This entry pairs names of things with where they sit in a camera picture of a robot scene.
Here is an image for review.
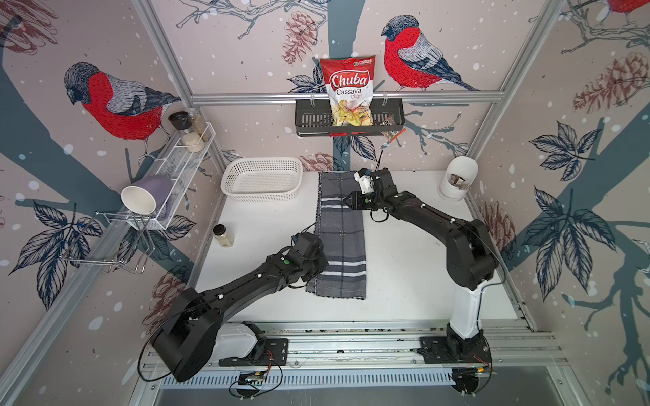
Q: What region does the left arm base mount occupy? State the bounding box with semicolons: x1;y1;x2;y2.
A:
213;321;289;367

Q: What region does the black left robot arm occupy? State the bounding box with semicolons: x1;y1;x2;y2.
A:
150;232;328;382

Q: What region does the glass jar on shelf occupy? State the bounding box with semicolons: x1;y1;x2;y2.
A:
187;108;211;142

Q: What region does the black lid spice jar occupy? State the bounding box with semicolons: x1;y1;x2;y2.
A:
169;111;205;153

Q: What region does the red Chuba chips bag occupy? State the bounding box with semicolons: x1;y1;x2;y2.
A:
320;56;376;127

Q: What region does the grey plaid pillowcase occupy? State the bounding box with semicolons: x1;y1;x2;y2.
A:
306;172;367;300

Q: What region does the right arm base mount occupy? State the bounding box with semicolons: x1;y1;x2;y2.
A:
416;323;492;365

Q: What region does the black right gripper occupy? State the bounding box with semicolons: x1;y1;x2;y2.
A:
339;191;382;211

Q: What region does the chrome wire cup holder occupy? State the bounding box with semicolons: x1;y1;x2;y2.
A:
59;211;156;275

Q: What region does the white cylindrical container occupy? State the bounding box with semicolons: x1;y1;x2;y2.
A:
438;157;479;201

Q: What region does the black wire wall basket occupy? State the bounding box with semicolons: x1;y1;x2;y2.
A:
295;99;405;136

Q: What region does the purple white cup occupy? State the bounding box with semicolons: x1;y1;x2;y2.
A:
120;175;174;215

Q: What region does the aluminium rail base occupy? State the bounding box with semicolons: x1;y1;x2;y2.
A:
126;319;592;406

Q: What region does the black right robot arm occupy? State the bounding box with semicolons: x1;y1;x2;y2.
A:
344;168;499;343

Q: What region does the small white spice jar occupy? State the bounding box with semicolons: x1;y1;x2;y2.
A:
213;224;235;248

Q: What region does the white plastic mesh basket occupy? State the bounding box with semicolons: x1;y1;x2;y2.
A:
221;157;303;203

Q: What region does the white wire wall shelf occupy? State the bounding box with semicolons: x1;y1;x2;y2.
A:
147;123;216;230

